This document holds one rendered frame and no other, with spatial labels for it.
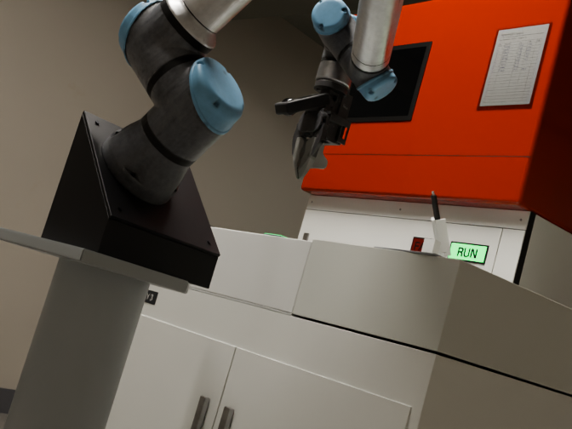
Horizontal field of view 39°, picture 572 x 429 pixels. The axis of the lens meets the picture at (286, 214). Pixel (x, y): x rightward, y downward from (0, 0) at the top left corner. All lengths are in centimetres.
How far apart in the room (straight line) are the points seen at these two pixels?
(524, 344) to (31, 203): 321
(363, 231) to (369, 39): 96
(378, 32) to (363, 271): 42
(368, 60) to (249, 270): 47
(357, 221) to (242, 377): 92
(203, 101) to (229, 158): 373
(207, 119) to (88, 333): 39
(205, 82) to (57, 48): 304
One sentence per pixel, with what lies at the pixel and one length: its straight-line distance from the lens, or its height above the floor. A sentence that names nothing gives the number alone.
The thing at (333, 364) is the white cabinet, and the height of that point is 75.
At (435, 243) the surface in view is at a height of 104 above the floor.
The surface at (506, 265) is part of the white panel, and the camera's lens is 200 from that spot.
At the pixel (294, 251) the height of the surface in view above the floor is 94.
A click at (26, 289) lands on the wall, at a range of 433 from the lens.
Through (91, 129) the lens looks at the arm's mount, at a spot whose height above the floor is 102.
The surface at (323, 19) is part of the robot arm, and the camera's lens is 162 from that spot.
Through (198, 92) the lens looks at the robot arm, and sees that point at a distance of 131.
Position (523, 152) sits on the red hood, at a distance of 201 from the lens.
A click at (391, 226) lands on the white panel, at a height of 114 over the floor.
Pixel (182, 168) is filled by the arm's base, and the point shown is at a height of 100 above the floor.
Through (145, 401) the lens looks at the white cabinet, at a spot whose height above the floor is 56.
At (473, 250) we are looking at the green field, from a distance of 206.
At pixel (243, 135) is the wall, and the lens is 510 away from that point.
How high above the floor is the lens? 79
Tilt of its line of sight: 8 degrees up
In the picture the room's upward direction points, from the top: 16 degrees clockwise
